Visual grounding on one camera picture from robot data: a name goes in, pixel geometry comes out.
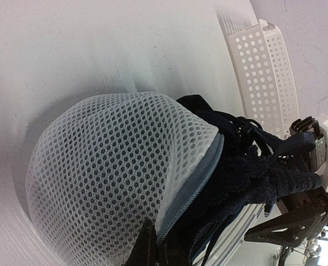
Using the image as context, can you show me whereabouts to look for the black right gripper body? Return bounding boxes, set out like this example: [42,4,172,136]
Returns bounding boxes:
[277,117,328,248]

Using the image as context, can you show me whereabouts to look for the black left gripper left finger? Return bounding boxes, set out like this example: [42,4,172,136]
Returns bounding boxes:
[126,220,157,266]

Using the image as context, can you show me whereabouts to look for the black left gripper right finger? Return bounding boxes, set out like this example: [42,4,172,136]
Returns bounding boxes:
[160,238,192,266]

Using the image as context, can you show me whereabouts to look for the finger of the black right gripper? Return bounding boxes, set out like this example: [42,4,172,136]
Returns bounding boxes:
[244,204,328,248]

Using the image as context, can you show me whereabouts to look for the dark navy lace bra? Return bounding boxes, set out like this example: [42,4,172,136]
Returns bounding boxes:
[166,95,322,263]

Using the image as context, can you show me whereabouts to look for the white mesh laundry bag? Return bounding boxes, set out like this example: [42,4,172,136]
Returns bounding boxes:
[25,91,224,265]

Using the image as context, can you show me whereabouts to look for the white perforated plastic basket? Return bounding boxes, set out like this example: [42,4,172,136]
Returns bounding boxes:
[216,10,299,139]

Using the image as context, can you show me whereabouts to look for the aluminium front base frame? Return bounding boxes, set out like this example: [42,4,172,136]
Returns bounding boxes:
[206,204,281,265]

